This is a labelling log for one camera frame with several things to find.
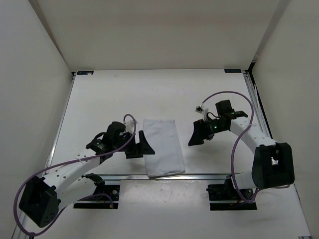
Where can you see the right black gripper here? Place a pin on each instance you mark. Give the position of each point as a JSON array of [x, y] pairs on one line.
[[200, 132]]

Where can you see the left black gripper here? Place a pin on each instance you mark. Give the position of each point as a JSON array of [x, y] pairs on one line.
[[139, 149]]

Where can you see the white fabric skirt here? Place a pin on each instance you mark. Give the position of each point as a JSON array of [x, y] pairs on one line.
[[163, 138]]

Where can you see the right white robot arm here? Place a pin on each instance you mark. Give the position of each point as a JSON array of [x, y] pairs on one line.
[[239, 126]]

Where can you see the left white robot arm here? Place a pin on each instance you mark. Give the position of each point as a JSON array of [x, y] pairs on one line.
[[44, 197]]

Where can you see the white front cover board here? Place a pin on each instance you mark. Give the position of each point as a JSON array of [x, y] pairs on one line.
[[181, 210]]

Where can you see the right blue corner label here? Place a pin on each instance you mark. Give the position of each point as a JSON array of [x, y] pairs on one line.
[[232, 70]]

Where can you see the blue corner label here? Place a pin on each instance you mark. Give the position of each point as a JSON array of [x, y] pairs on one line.
[[85, 73], [232, 70]]

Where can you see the left blue corner label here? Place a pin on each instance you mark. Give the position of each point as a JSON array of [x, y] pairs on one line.
[[85, 73]]

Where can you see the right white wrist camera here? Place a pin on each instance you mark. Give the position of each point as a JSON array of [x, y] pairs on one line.
[[203, 111]]

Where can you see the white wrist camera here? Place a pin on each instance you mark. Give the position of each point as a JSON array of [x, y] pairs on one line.
[[130, 126], [203, 111]]

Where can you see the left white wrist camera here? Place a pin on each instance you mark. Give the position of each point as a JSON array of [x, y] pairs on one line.
[[130, 126]]

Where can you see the front aluminium rail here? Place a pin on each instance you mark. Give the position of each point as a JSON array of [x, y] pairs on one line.
[[119, 177]]

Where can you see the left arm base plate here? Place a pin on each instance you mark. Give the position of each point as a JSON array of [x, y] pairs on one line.
[[104, 197]]

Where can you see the right aluminium frame rail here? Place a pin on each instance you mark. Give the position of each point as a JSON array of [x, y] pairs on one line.
[[264, 119]]

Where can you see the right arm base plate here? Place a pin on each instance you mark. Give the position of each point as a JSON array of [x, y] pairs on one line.
[[224, 198]]

